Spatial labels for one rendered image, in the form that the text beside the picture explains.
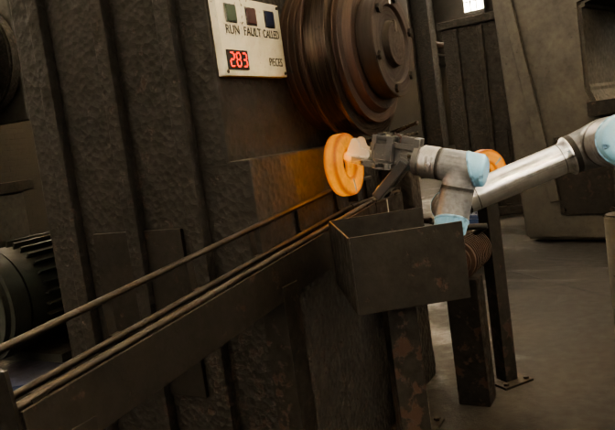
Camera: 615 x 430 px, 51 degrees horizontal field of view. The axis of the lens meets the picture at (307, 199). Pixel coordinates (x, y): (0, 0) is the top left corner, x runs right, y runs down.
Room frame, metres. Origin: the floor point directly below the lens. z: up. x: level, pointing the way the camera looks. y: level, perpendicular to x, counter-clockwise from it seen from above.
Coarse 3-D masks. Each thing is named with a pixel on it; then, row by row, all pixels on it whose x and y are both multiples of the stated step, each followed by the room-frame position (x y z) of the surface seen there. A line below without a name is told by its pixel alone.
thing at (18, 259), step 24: (24, 240) 2.28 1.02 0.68; (48, 240) 2.33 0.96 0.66; (0, 264) 2.08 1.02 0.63; (24, 264) 2.15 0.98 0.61; (48, 264) 2.21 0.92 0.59; (0, 288) 2.04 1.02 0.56; (24, 288) 2.08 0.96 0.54; (48, 288) 2.16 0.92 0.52; (0, 312) 2.03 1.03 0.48; (24, 312) 2.06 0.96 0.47; (48, 312) 2.15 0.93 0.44; (0, 336) 2.04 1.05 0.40; (48, 336) 2.22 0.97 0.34; (0, 360) 2.30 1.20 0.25; (48, 360) 2.18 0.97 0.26
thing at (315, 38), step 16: (320, 0) 1.61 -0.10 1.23; (304, 16) 1.62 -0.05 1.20; (320, 16) 1.58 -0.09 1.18; (304, 32) 1.61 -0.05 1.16; (320, 32) 1.57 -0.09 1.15; (320, 48) 1.59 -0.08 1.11; (320, 64) 1.59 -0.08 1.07; (320, 80) 1.61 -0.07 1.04; (336, 80) 1.60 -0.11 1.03; (320, 96) 1.63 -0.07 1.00; (336, 96) 1.60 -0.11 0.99; (336, 112) 1.65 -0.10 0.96; (352, 112) 1.66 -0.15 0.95; (352, 128) 1.71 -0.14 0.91; (368, 128) 1.73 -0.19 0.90; (384, 128) 1.82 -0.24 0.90
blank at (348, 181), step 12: (336, 144) 1.55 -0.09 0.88; (348, 144) 1.60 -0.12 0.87; (324, 156) 1.54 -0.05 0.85; (336, 156) 1.53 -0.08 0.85; (336, 168) 1.53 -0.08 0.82; (348, 168) 1.63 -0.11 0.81; (360, 168) 1.63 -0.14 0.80; (336, 180) 1.53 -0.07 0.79; (348, 180) 1.57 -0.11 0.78; (360, 180) 1.62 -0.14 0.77; (336, 192) 1.56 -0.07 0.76; (348, 192) 1.56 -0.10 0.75
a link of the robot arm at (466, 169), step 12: (444, 156) 1.44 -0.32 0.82; (456, 156) 1.43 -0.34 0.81; (468, 156) 1.42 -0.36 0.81; (480, 156) 1.41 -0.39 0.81; (444, 168) 1.43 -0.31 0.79; (456, 168) 1.42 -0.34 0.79; (468, 168) 1.41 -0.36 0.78; (480, 168) 1.40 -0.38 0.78; (444, 180) 1.44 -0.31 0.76; (456, 180) 1.42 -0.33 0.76; (468, 180) 1.41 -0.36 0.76; (480, 180) 1.40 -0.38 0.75
